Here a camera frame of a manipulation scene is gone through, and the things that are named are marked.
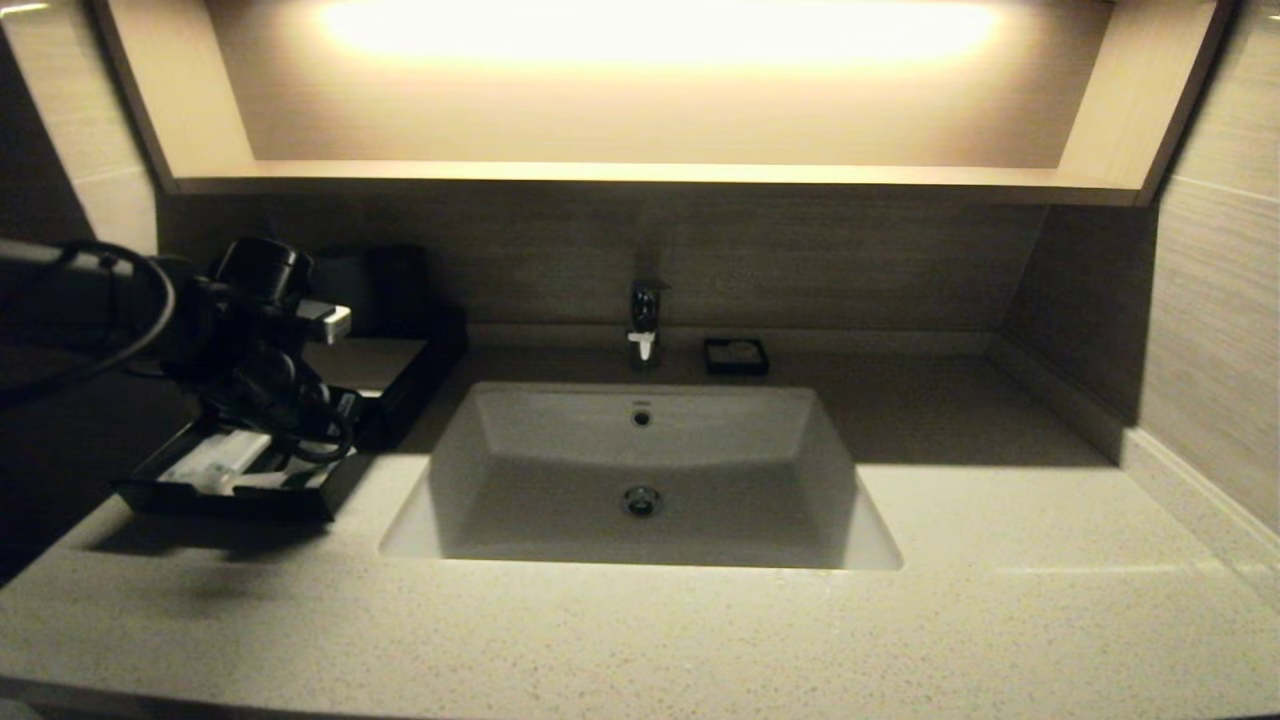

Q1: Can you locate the black amenity drawer box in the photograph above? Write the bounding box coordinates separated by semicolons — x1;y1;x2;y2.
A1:
112;415;373;524

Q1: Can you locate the black rectangular box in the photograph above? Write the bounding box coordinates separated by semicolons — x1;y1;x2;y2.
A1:
300;338;433;446

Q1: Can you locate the grey cup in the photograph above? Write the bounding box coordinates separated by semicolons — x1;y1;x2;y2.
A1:
312;250;381;336

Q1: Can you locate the black cup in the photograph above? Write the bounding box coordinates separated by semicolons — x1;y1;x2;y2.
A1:
374;245;437;337

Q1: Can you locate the white ceramic sink basin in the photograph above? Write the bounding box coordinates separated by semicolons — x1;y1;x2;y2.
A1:
380;383;903;571

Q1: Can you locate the chrome faucet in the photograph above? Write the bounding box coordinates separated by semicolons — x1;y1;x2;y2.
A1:
627;282;671;369

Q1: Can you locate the small black soap dish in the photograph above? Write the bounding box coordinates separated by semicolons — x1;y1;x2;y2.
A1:
703;339;770;378

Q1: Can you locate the warm light strip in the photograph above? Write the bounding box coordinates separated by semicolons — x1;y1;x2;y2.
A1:
320;0;1001;73

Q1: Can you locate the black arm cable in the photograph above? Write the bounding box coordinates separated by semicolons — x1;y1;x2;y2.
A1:
205;375;356;466

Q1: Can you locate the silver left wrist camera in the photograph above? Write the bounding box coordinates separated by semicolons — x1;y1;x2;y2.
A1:
296;298;354;347

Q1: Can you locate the thin black forearm cable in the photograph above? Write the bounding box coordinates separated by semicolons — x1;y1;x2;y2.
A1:
0;240;177;403

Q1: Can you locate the wooden wall niche shelf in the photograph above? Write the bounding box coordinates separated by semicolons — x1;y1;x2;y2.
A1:
90;0;1236;209

